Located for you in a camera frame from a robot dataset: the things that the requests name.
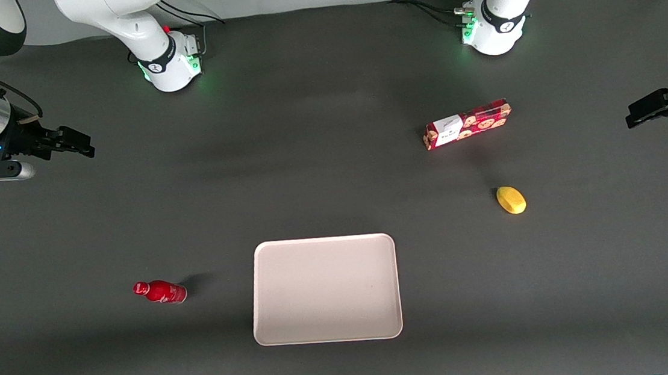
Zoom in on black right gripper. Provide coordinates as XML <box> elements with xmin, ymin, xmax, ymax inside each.
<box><xmin>0</xmin><ymin>110</ymin><xmax>98</xmax><ymax>175</ymax></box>

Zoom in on red coke bottle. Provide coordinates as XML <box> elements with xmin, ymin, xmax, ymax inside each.
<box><xmin>132</xmin><ymin>277</ymin><xmax>189</xmax><ymax>308</ymax></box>

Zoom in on white rectangular tray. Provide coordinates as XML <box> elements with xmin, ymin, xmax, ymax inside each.
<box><xmin>245</xmin><ymin>231</ymin><xmax>405</xmax><ymax>351</ymax></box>

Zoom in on yellow lemon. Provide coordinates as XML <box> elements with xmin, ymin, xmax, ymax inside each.
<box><xmin>495</xmin><ymin>184</ymin><xmax>528</xmax><ymax>217</ymax></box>

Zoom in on red cookie box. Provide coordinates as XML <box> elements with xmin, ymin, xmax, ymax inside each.
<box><xmin>420</xmin><ymin>97</ymin><xmax>515</xmax><ymax>152</ymax></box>

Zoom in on black right arm base cables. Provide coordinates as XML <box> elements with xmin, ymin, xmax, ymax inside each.
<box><xmin>123</xmin><ymin>0</ymin><xmax>230</xmax><ymax>64</ymax></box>

